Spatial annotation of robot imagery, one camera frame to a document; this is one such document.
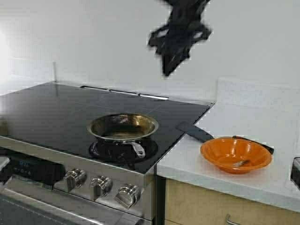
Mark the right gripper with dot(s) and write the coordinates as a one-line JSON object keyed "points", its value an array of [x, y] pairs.
{"points": [[183, 29]]}

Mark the black spatula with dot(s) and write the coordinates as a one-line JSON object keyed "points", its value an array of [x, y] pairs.
{"points": [[203, 136]]}

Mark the steel frying pan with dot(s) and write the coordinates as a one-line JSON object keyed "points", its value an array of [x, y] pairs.
{"points": [[123, 137]]}

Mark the orange plastic bowl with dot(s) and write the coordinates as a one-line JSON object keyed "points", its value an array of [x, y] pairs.
{"points": [[222, 153]]}

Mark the cooked shrimp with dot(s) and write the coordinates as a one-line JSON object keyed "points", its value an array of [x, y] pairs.
{"points": [[240, 163]]}

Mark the right steel stove knob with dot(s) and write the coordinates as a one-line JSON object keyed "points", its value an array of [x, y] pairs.
{"points": [[128, 195]]}

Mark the steel stove knob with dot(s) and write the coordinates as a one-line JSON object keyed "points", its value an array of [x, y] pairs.
{"points": [[100, 187], [74, 178], [128, 195]]}

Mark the wooden cabinet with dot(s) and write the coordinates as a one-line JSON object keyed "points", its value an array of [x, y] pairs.
{"points": [[187, 204]]}

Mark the middle steel stove knob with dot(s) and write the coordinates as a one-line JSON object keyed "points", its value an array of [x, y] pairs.
{"points": [[100, 187]]}

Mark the left steel stove knob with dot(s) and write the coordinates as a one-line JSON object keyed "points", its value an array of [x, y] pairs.
{"points": [[74, 178]]}

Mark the stainless steel stove range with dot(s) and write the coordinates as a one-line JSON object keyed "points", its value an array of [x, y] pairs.
{"points": [[43, 134]]}

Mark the black object at right edge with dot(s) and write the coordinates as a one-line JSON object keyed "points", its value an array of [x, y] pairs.
{"points": [[295, 172]]}

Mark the metal drawer handle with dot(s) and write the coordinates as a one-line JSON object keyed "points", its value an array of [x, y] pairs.
{"points": [[228, 220]]}

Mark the oven door handle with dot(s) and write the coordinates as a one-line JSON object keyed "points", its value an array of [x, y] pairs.
{"points": [[74, 209]]}

